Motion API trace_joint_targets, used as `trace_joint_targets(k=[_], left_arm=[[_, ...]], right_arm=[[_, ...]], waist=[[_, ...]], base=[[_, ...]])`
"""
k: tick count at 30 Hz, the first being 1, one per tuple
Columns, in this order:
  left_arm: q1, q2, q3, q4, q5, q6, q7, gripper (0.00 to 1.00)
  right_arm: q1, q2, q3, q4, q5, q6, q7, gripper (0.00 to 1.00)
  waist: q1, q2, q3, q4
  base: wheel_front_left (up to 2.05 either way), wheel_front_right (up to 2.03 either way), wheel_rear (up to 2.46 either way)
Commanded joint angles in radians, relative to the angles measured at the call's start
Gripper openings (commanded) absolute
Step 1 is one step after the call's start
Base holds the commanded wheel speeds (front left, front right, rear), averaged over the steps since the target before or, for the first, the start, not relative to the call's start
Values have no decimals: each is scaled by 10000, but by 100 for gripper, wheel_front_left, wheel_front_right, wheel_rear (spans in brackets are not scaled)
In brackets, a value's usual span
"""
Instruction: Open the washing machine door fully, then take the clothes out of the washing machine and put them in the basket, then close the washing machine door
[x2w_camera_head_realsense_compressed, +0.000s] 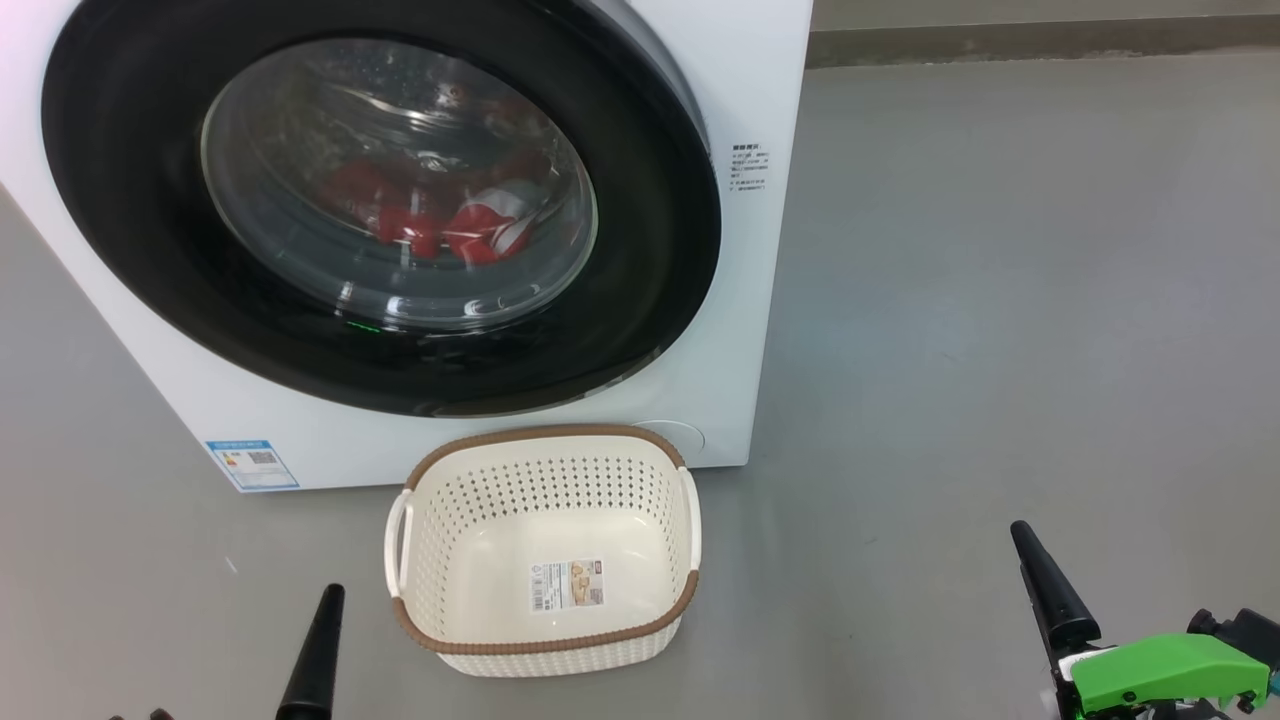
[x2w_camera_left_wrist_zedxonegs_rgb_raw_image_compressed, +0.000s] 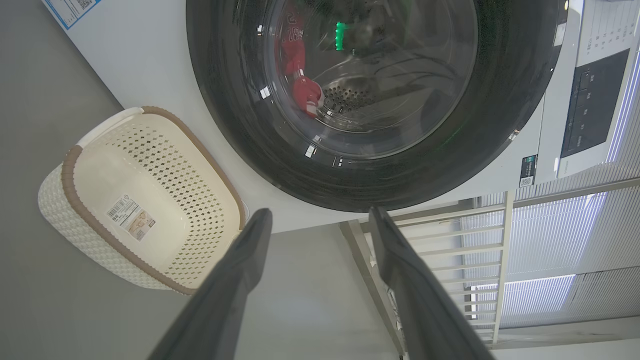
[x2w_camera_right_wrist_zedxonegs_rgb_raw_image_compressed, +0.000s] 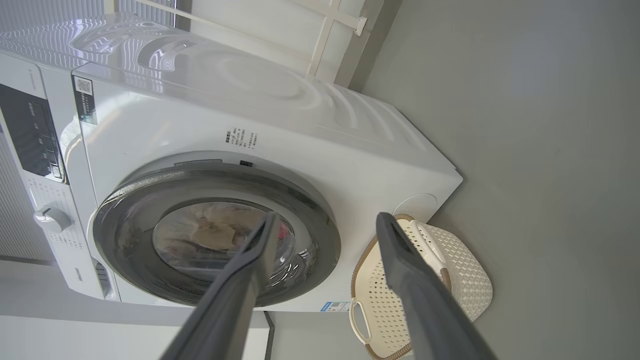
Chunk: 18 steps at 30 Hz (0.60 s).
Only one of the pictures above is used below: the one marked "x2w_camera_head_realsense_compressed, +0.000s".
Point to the steel washer drum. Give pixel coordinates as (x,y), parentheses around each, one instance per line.
(300,120)

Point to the blue energy label sticker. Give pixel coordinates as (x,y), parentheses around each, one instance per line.
(252,465)

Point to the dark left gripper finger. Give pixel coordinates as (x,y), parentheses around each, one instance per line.
(315,660)

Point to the white front-load washing machine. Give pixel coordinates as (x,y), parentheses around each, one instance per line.
(765,300)

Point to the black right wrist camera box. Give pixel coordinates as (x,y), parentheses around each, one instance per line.
(1252,630)

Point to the black round glass washer door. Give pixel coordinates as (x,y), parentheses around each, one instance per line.
(130,200)

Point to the small printed text sticker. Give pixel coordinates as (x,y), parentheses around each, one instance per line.
(748,167)

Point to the printed product label sticker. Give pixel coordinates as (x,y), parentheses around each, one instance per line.
(567,586)

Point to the cream perforated basket brown rim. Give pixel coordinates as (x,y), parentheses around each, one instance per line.
(600,520)

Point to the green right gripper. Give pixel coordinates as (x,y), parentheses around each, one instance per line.
(1170,670)

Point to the red basketball jersey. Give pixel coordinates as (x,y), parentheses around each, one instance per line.
(480,235)

